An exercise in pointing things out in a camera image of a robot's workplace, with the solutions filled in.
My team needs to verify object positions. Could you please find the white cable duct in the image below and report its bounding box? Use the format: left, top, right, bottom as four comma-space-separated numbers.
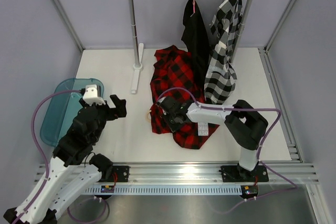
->
82, 185, 243, 196

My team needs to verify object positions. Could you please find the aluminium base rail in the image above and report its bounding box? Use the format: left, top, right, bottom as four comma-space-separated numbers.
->
34, 162, 320, 185

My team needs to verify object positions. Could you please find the white black plaid shirt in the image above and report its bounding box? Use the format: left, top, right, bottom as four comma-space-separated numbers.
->
204, 0, 243, 104

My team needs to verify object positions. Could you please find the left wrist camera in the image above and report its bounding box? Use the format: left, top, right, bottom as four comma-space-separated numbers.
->
80, 84, 106, 105

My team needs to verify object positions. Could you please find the right aluminium frame post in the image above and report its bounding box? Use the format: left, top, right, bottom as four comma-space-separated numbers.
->
264, 0, 297, 53

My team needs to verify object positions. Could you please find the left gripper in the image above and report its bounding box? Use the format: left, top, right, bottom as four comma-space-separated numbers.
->
80, 94, 126, 143

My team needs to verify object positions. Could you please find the wooden hanger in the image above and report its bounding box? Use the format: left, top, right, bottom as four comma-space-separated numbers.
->
145, 110, 151, 122

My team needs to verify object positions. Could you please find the teal plastic bin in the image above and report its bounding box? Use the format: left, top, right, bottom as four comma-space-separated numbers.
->
40, 78, 104, 147

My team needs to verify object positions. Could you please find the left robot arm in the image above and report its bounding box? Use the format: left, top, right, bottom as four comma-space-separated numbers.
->
4, 94, 127, 223

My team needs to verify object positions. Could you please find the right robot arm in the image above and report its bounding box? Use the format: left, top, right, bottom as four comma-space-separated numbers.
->
156, 96, 269, 183

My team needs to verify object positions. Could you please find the left aluminium frame post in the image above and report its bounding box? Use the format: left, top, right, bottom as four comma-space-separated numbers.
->
50, 0, 85, 53

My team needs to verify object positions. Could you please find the aluminium frame post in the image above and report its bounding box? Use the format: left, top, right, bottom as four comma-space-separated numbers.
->
50, 0, 85, 53
264, 0, 297, 53

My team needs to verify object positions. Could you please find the red black plaid shirt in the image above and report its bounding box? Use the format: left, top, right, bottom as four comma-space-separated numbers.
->
150, 45, 218, 150

